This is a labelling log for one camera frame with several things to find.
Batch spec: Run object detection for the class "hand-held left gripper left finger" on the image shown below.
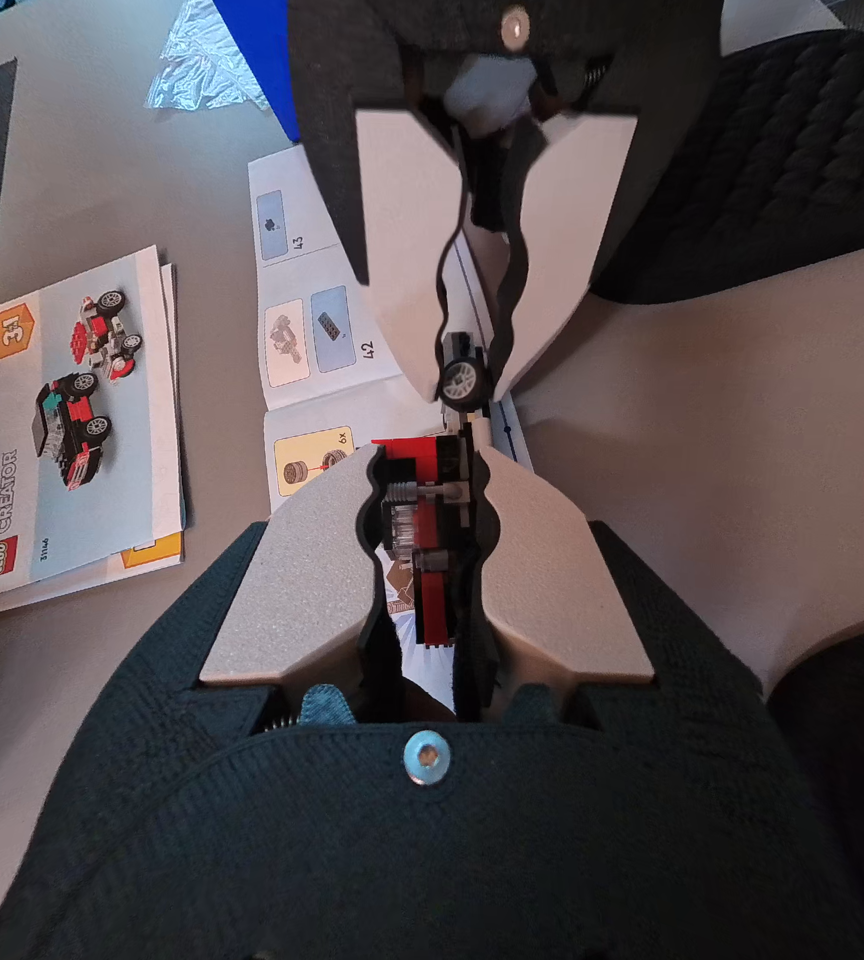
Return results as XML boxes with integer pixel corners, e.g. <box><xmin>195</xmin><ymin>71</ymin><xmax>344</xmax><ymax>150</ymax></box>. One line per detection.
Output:
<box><xmin>200</xmin><ymin>446</ymin><xmax>391</xmax><ymax>721</ymax></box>

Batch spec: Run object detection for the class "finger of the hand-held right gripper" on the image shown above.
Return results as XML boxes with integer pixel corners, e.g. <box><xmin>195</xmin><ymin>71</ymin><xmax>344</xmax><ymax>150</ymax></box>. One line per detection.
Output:
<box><xmin>354</xmin><ymin>105</ymin><xmax>473</xmax><ymax>399</ymax></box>
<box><xmin>497</xmin><ymin>117</ymin><xmax>640</xmax><ymax>397</ymax></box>

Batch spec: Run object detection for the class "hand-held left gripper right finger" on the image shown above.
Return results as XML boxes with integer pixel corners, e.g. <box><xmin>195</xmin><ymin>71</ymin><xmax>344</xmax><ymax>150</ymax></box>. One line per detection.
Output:
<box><xmin>470</xmin><ymin>446</ymin><xmax>655</xmax><ymax>718</ymax></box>

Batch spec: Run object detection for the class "red black lego vehicle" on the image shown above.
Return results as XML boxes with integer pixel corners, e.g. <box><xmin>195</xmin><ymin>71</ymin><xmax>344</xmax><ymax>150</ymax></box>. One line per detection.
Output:
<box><xmin>369</xmin><ymin>425</ymin><xmax>490</xmax><ymax>646</ymax></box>

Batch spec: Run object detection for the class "small lego wheel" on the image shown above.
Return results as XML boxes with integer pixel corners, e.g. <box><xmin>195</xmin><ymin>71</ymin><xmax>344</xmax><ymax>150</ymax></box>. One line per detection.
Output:
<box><xmin>440</xmin><ymin>348</ymin><xmax>490</xmax><ymax>409</ymax></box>

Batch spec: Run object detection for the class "open lego instruction booklet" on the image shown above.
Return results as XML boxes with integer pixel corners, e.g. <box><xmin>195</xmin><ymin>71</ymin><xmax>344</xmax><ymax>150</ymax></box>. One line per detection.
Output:
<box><xmin>248</xmin><ymin>143</ymin><xmax>538</xmax><ymax>714</ymax></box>

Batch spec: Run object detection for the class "closed lego instruction booklet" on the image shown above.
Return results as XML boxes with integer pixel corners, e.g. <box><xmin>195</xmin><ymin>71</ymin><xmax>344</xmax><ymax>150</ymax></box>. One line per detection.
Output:
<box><xmin>0</xmin><ymin>245</ymin><xmax>188</xmax><ymax>619</ymax></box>

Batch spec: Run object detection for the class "black quilted pad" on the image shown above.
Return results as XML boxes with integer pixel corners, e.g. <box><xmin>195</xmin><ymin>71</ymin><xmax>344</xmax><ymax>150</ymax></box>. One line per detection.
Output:
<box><xmin>770</xmin><ymin>623</ymin><xmax>864</xmax><ymax>960</ymax></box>
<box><xmin>590</xmin><ymin>30</ymin><xmax>864</xmax><ymax>306</ymax></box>

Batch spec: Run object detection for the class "large blue plastic bin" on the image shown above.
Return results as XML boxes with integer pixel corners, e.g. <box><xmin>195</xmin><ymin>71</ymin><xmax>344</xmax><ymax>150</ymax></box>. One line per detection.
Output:
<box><xmin>215</xmin><ymin>0</ymin><xmax>305</xmax><ymax>144</ymax></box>

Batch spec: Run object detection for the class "clear plastic bag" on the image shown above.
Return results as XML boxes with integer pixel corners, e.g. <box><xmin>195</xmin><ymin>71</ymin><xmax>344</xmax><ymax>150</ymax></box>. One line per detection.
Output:
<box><xmin>158</xmin><ymin>0</ymin><xmax>275</xmax><ymax>114</ymax></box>

